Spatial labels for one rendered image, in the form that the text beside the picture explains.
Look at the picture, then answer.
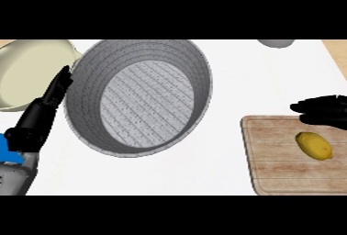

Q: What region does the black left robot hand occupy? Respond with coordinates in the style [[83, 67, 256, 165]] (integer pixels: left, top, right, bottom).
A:
[[4, 64, 75, 153]]

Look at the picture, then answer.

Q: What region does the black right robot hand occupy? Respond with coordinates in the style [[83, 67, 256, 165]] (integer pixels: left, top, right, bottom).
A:
[[290, 95, 347, 131]]

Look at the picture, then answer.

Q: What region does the yellow lemon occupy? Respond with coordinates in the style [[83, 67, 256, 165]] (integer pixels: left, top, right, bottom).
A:
[[295, 131, 336, 162]]

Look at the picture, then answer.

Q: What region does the wooden cutting board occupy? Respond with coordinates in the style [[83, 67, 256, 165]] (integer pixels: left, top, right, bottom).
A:
[[240, 114, 347, 196]]

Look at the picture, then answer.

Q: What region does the grey woven basket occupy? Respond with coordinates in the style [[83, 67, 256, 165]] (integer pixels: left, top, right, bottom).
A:
[[64, 39, 215, 159]]

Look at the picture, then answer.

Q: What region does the cream bowl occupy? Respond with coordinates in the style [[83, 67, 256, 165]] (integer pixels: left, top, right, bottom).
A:
[[0, 39, 85, 113]]

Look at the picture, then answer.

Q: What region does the grey round object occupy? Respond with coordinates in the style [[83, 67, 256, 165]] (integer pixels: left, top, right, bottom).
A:
[[256, 39, 297, 50]]

